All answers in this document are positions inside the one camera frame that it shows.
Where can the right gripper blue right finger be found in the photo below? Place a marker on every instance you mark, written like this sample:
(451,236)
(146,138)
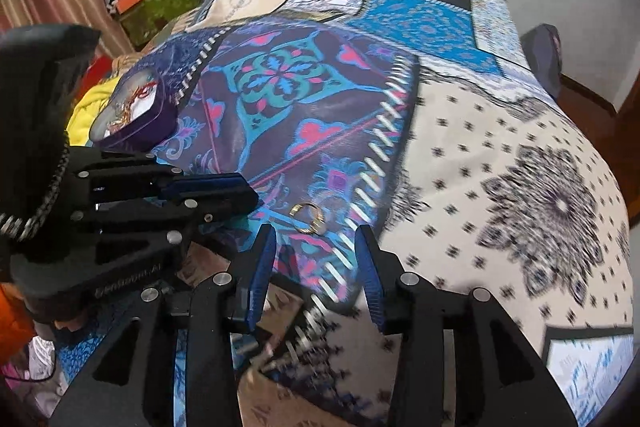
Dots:
(368,255)

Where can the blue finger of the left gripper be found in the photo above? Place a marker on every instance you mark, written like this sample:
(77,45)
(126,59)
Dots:
(219,185)
(220,207)

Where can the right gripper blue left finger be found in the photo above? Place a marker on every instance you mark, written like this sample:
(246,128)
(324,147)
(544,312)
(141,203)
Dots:
(257,275)

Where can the purple heart jewelry box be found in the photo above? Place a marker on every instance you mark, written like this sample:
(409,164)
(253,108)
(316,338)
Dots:
(141,113)

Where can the yellow cartoon blanket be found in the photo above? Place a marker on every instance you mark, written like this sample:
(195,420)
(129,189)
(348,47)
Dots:
(87,109)

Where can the red box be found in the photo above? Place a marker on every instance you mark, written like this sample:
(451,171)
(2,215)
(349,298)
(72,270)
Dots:
(100,69)

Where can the patchwork patterned bedspread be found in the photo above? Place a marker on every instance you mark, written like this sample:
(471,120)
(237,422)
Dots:
(420,118)

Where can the green patterned bag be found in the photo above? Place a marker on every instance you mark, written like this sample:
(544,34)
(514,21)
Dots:
(147,18)

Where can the dark grey bag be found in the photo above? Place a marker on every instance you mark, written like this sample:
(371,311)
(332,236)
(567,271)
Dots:
(543,51)

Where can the brown wooden door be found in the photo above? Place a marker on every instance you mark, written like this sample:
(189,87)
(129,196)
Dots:
(626,152)

